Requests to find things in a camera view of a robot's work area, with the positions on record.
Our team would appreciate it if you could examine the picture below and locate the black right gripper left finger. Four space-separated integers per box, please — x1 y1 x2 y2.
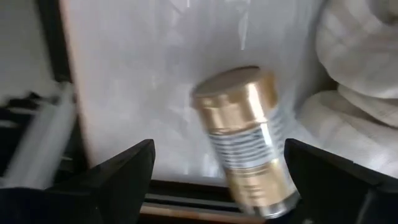
0 139 156 224

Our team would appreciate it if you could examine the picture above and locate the tan lid spice jar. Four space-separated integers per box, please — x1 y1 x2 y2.
189 65 301 220

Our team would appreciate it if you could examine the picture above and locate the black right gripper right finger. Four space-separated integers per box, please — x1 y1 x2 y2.
284 138 398 224

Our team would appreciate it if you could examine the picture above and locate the white table cover sheet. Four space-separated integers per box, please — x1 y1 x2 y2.
58 0 327 187

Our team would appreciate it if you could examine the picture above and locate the cream checked cloth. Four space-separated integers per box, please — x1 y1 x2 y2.
295 0 398 180

